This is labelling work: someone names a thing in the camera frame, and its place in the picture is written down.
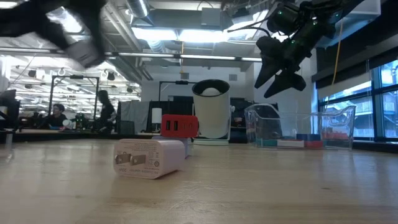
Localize teal wall charger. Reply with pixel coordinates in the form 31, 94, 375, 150
254, 138, 278, 147

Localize person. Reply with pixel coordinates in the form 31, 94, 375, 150
96, 90, 118, 131
46, 103, 68, 128

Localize small white table lamp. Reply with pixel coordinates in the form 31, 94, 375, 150
151, 107, 163, 133

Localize red USB wall charger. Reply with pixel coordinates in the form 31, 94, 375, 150
160, 114, 200, 138

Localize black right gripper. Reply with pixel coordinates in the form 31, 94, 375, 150
254, 27, 313, 99

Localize pale lavender charger block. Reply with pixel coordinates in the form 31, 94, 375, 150
151, 136, 192, 159

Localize green white USB charger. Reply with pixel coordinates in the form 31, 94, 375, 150
276, 139, 305, 148

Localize black background rig frame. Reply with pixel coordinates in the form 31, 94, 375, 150
49, 74, 101, 125
158, 80, 198, 102

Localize clear plastic bin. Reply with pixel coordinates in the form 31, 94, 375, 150
244, 103, 357, 151

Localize white plug charger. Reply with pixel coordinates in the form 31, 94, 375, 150
112, 138, 187, 180

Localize white spotlight lamp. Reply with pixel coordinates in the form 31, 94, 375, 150
191, 78, 236, 146

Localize yellow hanging cable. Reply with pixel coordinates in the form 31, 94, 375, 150
331, 21, 345, 86

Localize grey cloth partition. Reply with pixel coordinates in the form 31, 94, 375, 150
116, 100, 150, 134

